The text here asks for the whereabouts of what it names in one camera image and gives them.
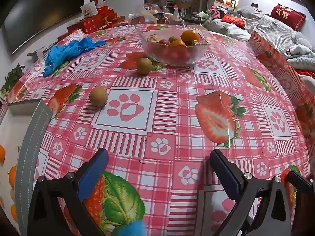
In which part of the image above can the stack of red gift boxes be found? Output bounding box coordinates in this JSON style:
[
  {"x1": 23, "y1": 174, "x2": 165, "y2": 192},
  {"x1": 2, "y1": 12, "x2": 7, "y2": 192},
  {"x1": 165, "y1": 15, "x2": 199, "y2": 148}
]
[{"x1": 66, "y1": 5, "x2": 126, "y2": 34}]

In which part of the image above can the pile of cherry tomatoes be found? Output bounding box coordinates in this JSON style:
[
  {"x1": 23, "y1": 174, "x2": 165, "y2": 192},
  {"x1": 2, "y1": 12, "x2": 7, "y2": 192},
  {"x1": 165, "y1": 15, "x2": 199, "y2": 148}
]
[{"x1": 148, "y1": 39, "x2": 195, "y2": 64}]

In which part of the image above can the green potted plant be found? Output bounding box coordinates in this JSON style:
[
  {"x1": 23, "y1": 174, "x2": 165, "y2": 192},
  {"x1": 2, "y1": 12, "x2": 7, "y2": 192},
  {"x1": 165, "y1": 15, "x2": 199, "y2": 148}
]
[{"x1": 0, "y1": 64, "x2": 26, "y2": 97}]

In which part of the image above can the heap of blue disposable gloves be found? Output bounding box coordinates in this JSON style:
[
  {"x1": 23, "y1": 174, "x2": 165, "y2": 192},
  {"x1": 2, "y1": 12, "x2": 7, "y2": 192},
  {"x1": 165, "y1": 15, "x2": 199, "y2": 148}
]
[{"x1": 43, "y1": 37, "x2": 106, "y2": 77}]

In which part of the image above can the person's left hand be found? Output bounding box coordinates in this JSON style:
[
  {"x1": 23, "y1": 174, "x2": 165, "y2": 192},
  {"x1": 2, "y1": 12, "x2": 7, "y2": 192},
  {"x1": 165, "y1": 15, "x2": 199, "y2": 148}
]
[{"x1": 118, "y1": 220, "x2": 146, "y2": 236}]

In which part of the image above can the black television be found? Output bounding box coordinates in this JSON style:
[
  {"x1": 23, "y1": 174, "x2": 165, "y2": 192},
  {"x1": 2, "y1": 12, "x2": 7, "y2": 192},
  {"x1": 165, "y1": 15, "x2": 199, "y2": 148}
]
[{"x1": 2, "y1": 0, "x2": 83, "y2": 54}]

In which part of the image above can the red embroidered pillow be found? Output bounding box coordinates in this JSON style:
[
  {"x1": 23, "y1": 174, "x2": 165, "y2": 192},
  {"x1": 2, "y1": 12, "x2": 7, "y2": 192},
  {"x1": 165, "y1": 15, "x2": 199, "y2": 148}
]
[{"x1": 269, "y1": 4, "x2": 306, "y2": 31}]

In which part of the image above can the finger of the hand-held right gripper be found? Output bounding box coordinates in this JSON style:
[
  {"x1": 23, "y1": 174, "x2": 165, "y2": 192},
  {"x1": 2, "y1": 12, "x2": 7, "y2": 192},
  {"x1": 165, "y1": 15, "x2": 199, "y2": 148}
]
[{"x1": 286, "y1": 170, "x2": 315, "y2": 195}]

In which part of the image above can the white plastic bottle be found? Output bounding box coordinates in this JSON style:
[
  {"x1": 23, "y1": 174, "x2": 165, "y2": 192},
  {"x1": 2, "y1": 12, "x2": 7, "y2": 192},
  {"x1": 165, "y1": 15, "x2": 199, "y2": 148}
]
[{"x1": 171, "y1": 5, "x2": 183, "y2": 21}]

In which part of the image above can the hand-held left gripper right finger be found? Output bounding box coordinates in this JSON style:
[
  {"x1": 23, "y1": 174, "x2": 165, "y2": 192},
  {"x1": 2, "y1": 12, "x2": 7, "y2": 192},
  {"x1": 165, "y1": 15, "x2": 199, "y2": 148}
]
[{"x1": 209, "y1": 149, "x2": 293, "y2": 236}]

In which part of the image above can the red garment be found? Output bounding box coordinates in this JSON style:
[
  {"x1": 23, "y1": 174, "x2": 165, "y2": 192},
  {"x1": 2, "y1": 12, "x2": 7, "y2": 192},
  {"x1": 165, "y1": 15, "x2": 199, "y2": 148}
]
[{"x1": 221, "y1": 14, "x2": 246, "y2": 28}]

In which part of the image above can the white tray with grey rim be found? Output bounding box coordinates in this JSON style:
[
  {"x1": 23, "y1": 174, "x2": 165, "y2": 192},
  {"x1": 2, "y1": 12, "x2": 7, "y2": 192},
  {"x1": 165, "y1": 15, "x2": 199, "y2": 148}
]
[{"x1": 0, "y1": 98, "x2": 54, "y2": 236}]

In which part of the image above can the clear plastic container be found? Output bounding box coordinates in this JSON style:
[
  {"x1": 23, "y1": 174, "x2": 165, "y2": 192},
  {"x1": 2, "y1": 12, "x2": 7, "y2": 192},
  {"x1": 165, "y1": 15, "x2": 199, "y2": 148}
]
[{"x1": 134, "y1": 4, "x2": 158, "y2": 24}]

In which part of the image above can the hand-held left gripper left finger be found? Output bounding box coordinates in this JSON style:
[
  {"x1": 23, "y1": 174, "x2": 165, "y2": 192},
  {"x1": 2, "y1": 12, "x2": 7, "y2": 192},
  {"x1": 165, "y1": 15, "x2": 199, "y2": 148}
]
[{"x1": 28, "y1": 148, "x2": 109, "y2": 236}]

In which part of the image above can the grey bedding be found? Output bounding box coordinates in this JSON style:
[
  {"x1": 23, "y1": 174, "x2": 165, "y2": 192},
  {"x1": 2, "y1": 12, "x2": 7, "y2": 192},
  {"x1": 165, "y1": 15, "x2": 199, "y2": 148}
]
[{"x1": 204, "y1": 6, "x2": 315, "y2": 72}]

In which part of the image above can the white bag with red print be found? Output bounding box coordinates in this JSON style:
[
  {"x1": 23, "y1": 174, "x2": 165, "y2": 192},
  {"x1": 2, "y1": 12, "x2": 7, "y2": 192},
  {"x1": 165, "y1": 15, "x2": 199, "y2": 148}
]
[{"x1": 81, "y1": 1, "x2": 99, "y2": 18}]

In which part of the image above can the red checked strawberry tablecloth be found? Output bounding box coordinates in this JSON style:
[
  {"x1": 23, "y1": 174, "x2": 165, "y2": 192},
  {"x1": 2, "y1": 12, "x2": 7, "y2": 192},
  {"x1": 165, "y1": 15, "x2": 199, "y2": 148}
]
[{"x1": 0, "y1": 23, "x2": 315, "y2": 236}]

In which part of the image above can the clear glass bowl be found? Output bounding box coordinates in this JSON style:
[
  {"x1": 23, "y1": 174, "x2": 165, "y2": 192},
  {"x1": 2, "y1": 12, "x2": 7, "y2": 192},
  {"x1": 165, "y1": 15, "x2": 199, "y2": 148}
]
[{"x1": 139, "y1": 28, "x2": 211, "y2": 67}]

